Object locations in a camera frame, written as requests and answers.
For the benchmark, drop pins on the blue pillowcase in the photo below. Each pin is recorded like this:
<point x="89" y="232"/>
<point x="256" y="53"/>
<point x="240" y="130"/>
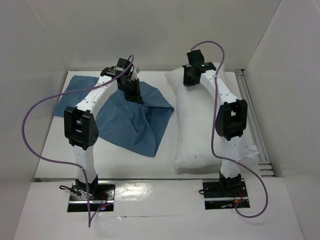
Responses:
<point x="136" y="127"/>

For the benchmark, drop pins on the aluminium frame rail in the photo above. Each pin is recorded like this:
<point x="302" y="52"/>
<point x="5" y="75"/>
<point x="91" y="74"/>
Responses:
<point x="264" y="163"/>

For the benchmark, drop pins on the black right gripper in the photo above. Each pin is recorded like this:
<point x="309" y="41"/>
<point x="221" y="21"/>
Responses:
<point x="189" y="78"/>

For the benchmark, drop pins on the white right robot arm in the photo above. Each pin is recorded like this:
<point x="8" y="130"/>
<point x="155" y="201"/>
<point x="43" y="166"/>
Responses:
<point x="230" y="119"/>

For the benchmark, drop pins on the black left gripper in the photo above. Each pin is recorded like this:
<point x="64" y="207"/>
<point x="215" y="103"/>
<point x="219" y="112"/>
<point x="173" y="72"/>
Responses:
<point x="135" y="96"/>

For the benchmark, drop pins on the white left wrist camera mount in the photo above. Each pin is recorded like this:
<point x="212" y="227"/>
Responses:
<point x="134" y="73"/>

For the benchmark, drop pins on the white pillow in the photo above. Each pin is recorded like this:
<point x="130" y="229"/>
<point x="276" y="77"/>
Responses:
<point x="195" y="107"/>

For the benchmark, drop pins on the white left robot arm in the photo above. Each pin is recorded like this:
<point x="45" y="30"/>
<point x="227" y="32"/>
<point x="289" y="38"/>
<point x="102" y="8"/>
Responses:
<point x="80" y="127"/>

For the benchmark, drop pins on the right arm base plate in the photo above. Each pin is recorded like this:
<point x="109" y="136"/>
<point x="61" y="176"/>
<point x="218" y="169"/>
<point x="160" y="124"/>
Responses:
<point x="215" y="198"/>

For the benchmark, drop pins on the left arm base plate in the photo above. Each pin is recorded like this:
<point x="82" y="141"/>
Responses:
<point x="104" y="198"/>

